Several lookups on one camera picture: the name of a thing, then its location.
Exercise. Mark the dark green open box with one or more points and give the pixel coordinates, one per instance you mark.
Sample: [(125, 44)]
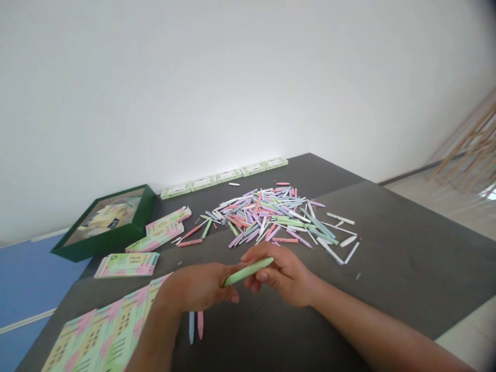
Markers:
[(116, 236)]

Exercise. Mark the person's left hand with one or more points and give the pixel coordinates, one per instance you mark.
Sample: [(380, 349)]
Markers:
[(193, 286)]

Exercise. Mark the pink pen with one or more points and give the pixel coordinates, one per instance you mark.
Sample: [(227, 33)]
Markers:
[(200, 327)]

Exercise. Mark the pile of pastel pens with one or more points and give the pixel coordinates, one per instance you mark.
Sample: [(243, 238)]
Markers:
[(267, 217)]

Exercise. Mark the light blue pen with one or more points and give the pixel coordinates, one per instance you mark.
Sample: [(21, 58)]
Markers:
[(191, 329)]

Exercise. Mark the flat pastel pen carton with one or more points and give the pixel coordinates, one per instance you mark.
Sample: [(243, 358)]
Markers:
[(149, 242)]

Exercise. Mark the stack of flat pastel cartons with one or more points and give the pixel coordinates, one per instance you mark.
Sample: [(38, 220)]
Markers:
[(100, 337)]

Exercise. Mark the person's left fingers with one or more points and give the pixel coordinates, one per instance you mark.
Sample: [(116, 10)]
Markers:
[(228, 295)]

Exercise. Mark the closed pastel pen carton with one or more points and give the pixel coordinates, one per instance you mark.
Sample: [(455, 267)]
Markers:
[(128, 265)]

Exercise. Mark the person's right hand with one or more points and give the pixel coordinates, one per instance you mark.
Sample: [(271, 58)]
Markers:
[(290, 275)]

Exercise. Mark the small green white box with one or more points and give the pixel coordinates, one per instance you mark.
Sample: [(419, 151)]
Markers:
[(176, 191), (276, 163), (229, 176), (253, 169), (204, 183)]

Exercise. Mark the dark grey mat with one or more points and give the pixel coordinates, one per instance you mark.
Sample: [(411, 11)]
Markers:
[(387, 248)]

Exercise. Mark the light green pen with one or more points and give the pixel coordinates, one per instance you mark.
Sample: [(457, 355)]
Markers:
[(248, 272)]

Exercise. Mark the open pastel pen carton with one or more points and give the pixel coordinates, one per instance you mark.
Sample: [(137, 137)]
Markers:
[(166, 222)]

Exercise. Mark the wooden rack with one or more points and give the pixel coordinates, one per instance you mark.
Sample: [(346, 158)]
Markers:
[(469, 155)]

